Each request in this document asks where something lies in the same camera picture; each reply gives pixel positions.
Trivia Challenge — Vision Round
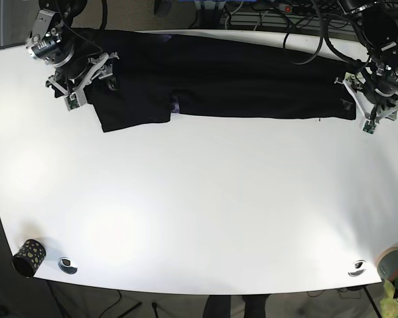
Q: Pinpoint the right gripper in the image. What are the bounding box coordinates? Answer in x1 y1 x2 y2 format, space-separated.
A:
45 52 119 111

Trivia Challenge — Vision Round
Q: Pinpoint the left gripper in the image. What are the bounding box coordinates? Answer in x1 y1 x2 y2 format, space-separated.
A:
335 69 398 134

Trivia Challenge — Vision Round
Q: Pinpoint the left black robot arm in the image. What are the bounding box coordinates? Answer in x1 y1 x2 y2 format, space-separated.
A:
303 1 398 134

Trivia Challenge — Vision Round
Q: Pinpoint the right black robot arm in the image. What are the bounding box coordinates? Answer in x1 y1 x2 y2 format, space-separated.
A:
25 1 119 111

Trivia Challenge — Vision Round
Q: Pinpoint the grey tape roll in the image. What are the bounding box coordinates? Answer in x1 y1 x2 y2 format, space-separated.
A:
376 247 398 282

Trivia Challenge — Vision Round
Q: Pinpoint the green potted plant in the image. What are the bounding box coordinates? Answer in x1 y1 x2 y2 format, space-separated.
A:
379 276 398 318

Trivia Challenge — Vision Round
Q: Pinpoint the black gold-dotted cup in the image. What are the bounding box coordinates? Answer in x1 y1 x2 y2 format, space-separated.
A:
12 239 46 278

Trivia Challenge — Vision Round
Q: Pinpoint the right table cable grommet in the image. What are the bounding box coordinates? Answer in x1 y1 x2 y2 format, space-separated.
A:
348 260 366 278

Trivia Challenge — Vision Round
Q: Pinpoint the table cable grommet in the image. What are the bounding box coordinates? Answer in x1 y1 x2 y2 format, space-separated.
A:
348 260 366 278
58 258 78 275

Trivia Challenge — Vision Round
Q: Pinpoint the left table cable grommet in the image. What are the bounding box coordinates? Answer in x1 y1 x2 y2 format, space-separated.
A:
58 258 78 275

